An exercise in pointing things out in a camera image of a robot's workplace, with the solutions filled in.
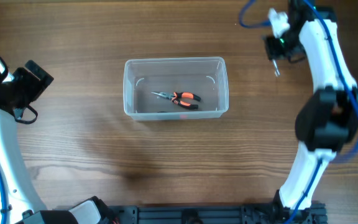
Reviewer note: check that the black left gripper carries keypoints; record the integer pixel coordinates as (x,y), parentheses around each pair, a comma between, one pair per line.
(36,86)

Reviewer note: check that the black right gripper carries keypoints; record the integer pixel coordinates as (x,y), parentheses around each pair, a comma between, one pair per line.
(274,53)

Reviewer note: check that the silver metal hex wrench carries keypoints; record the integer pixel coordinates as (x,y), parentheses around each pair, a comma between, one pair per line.
(276,70)

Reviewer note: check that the clear plastic container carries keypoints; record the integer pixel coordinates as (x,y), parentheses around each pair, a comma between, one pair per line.
(203,76)

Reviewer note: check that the orange black needle-nose pliers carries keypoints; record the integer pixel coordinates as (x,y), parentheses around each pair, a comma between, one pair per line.
(176,98)

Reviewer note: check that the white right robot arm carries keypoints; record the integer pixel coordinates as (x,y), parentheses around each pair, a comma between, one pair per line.
(327,126)

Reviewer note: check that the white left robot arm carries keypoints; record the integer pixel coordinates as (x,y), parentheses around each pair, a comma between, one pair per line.
(19,201)

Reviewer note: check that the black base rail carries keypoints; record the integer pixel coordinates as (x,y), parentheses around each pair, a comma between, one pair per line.
(244,214)

